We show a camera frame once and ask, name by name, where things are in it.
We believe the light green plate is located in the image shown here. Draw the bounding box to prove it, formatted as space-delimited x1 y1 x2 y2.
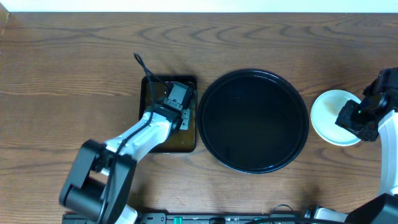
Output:
310 90 361 146

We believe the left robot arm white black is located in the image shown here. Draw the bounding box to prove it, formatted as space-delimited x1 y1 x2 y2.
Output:
59 98 191 223

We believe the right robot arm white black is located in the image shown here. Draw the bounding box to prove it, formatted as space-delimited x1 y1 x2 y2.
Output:
304 90 397 224

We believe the black rectangular water tray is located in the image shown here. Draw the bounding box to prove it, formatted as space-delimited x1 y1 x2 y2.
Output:
138 75 197 153

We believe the round black serving tray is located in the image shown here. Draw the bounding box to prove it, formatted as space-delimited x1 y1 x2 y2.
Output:
197 69 309 174

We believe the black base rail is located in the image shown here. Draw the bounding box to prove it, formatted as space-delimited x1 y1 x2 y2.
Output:
61 203 315 224

